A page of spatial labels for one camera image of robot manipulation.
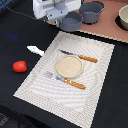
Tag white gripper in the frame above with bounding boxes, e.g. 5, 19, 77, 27
33, 0, 81, 27

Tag grey saucepan with handle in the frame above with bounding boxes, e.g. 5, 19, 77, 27
59, 11, 83, 32

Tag white toy fish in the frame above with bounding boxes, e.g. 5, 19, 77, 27
27, 46, 44, 56

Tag red toy sausage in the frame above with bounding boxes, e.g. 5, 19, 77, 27
13, 61, 27, 73

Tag pink stove board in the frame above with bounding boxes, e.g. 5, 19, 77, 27
47, 0, 128, 44

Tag large grey pot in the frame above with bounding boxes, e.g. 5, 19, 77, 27
79, 1, 105, 24

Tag round beige plate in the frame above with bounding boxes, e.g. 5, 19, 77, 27
56, 55, 83, 78

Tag beige bowl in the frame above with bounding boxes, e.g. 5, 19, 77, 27
119, 5, 128, 30

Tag white woven placemat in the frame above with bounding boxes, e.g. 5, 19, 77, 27
14, 31, 114, 128

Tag knife with wooden handle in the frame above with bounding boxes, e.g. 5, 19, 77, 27
58, 49, 98, 63

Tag fork with wooden handle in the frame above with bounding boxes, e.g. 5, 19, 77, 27
45, 72, 86, 89

